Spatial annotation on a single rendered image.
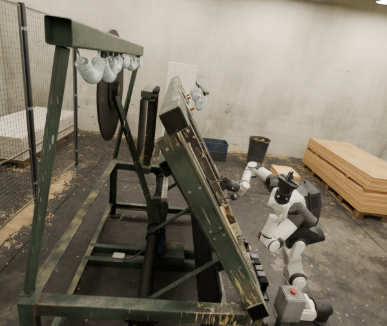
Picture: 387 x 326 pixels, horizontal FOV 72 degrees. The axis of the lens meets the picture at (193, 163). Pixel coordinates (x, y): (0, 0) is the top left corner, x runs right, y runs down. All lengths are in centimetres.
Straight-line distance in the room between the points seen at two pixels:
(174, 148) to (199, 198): 27
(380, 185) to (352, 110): 341
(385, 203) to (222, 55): 464
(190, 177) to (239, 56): 606
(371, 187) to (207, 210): 422
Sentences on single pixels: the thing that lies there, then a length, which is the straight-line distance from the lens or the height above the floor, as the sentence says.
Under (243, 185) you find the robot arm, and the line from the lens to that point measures 213.
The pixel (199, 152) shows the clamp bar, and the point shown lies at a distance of 181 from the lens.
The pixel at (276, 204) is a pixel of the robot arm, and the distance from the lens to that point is 164.
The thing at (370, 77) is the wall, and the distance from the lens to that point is 839.
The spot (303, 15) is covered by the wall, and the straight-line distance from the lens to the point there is 758.
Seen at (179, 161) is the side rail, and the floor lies 170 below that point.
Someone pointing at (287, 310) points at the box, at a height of 86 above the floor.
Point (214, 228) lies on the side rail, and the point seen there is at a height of 137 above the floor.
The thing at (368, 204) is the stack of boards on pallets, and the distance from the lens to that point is 540.
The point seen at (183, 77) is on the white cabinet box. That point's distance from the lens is 562.
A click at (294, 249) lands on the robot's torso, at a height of 93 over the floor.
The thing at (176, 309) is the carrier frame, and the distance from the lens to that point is 174.
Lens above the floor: 211
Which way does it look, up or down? 21 degrees down
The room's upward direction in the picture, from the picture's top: 8 degrees clockwise
